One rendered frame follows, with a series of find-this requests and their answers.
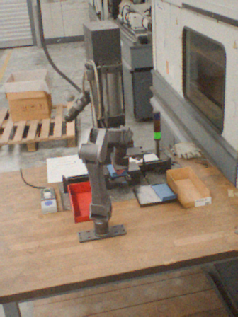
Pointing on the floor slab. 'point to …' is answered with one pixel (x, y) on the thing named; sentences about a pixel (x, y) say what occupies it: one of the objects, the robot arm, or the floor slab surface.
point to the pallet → (37, 129)
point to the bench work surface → (115, 252)
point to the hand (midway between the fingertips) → (119, 173)
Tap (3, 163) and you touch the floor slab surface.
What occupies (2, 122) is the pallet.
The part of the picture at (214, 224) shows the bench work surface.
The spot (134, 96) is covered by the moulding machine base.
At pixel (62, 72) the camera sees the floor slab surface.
